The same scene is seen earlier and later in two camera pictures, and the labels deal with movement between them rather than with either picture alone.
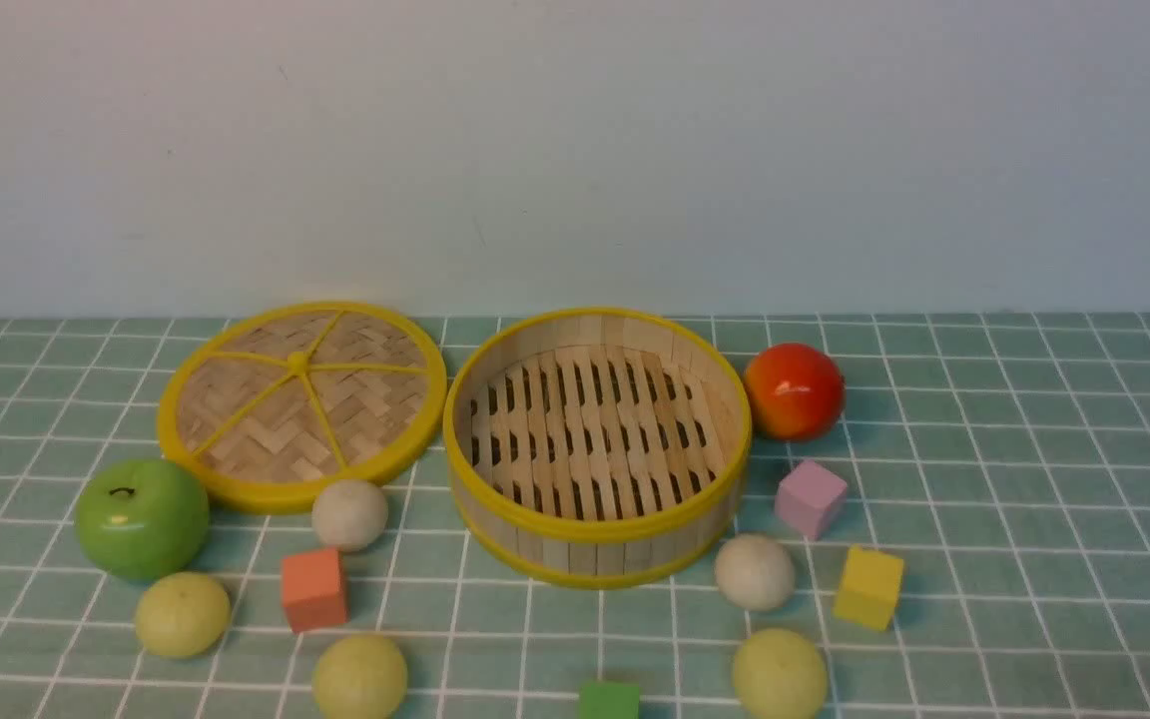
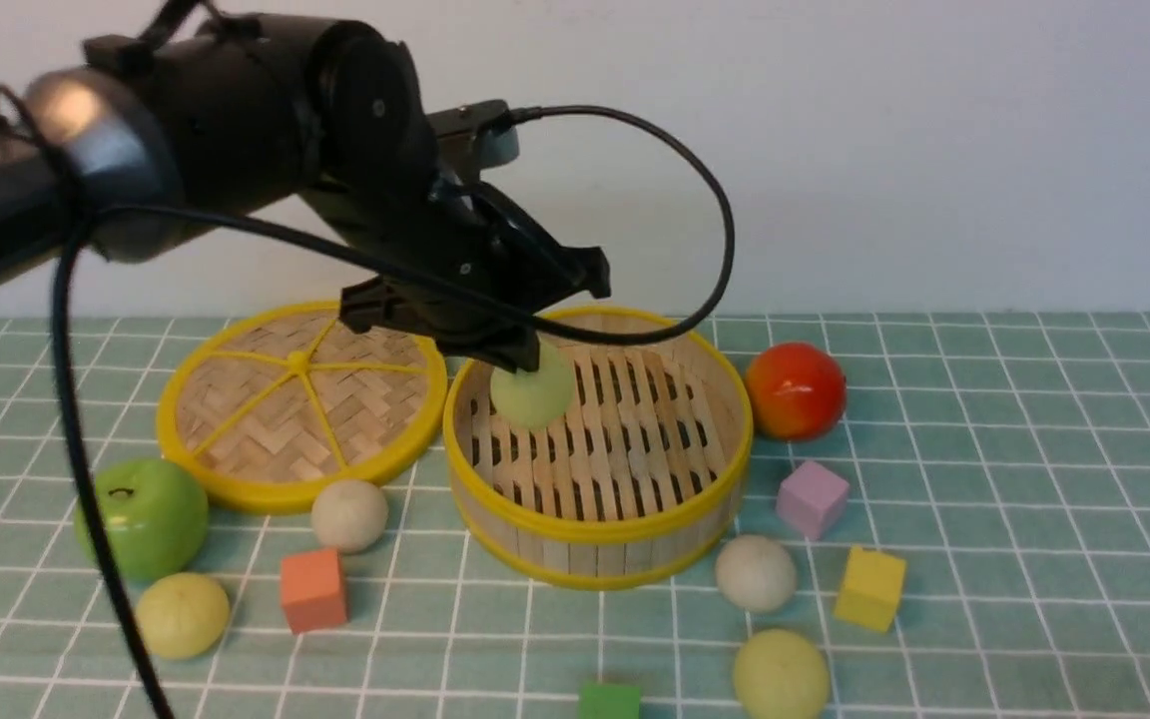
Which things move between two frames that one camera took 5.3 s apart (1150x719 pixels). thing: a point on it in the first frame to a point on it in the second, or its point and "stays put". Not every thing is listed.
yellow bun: [781, 673] stays put
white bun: [349, 515] stays put
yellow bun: [183, 615] stays put
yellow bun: [359, 676] to [537, 398]
